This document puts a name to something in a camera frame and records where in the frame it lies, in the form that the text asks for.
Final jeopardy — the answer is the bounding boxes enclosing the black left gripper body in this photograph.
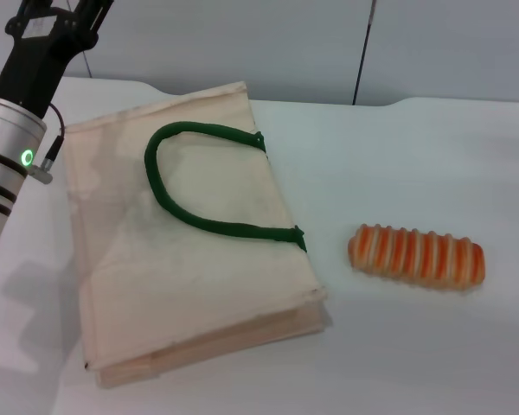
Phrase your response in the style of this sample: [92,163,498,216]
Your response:
[0,11,99,120]

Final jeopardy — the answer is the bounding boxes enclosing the cream handbag with green handles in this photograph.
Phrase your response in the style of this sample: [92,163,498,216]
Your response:
[62,80,330,387]

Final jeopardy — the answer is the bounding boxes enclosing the orange striped bread loaf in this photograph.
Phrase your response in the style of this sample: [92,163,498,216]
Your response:
[347,223,487,291]

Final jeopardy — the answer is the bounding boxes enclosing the thin black pole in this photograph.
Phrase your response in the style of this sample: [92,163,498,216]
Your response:
[352,0,377,106]

